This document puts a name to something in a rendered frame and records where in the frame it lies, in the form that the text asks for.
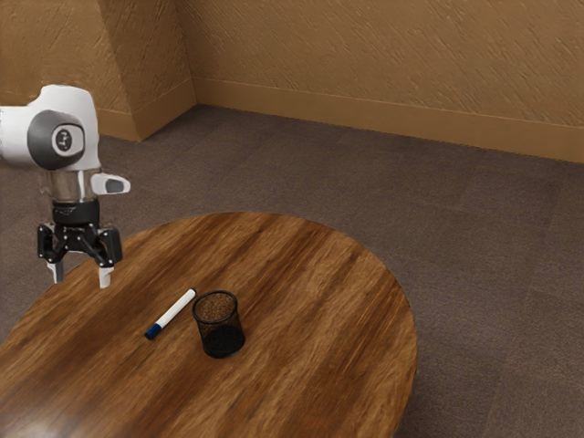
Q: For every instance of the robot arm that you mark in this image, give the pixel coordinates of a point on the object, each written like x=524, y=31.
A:
x=64, y=118

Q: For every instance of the white marker with blue cap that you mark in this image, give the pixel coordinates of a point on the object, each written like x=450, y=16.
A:
x=171, y=313

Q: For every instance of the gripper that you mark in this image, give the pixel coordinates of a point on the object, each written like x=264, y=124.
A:
x=74, y=218

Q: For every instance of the black mesh pen holder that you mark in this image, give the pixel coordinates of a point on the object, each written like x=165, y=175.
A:
x=220, y=325

